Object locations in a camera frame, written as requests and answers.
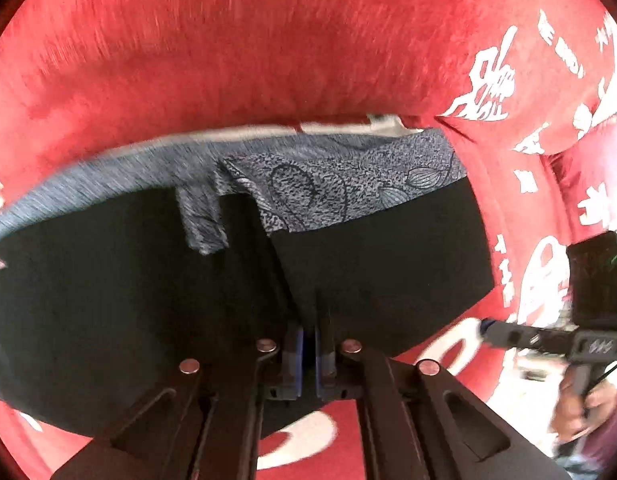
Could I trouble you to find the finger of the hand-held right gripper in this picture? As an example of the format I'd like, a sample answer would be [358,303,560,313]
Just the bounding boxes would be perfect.
[481,320,575,352]

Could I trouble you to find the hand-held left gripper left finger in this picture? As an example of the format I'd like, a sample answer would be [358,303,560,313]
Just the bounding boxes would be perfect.
[51,325,304,480]

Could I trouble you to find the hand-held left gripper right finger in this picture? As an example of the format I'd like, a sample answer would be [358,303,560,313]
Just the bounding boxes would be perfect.
[315,310,572,480]

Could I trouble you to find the black pants with floral trim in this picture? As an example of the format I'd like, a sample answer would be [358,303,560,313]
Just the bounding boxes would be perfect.
[0,115,494,438]

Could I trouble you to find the person's right hand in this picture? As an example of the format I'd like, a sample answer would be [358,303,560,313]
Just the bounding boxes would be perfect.
[553,365,617,443]

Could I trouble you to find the red printed blanket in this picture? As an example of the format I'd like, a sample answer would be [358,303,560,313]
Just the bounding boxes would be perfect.
[0,0,617,480]

